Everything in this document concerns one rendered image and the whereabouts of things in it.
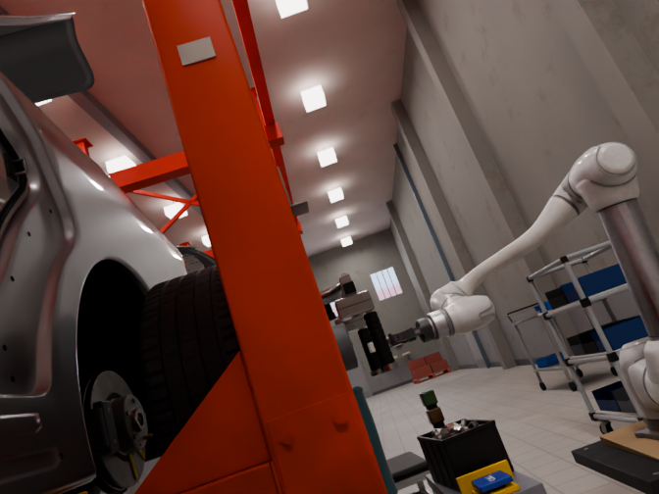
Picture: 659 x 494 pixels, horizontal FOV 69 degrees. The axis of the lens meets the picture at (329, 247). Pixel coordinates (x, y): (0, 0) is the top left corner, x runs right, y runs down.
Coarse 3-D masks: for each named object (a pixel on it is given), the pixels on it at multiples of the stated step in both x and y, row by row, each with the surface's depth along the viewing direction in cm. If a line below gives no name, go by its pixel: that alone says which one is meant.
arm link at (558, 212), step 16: (544, 208) 155; (560, 208) 150; (576, 208) 150; (544, 224) 151; (560, 224) 151; (528, 240) 153; (544, 240) 152; (496, 256) 161; (512, 256) 157; (480, 272) 164; (448, 288) 165; (464, 288) 164; (432, 304) 169
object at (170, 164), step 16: (240, 0) 335; (240, 16) 346; (240, 32) 370; (256, 48) 384; (256, 64) 401; (256, 80) 421; (256, 96) 868; (272, 112) 472; (272, 128) 489; (80, 144) 823; (272, 144) 493; (160, 160) 480; (176, 160) 480; (112, 176) 476; (128, 176) 476; (144, 176) 475; (160, 176) 480; (176, 176) 490; (128, 192) 488; (144, 192) 801; (288, 192) 664
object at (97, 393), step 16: (96, 384) 128; (112, 384) 138; (96, 400) 126; (112, 400) 134; (128, 400) 134; (128, 416) 131; (144, 416) 140; (128, 432) 128; (144, 432) 137; (128, 448) 129; (144, 448) 145; (96, 464) 119; (112, 464) 123; (128, 464) 132; (112, 480) 122; (128, 480) 129
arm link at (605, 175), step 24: (600, 144) 134; (624, 144) 130; (576, 168) 139; (600, 168) 129; (624, 168) 127; (576, 192) 146; (600, 192) 132; (624, 192) 130; (600, 216) 137; (624, 216) 131; (624, 240) 131; (648, 240) 129; (624, 264) 132; (648, 264) 128; (648, 288) 127; (648, 312) 128; (648, 360) 128; (648, 384) 133
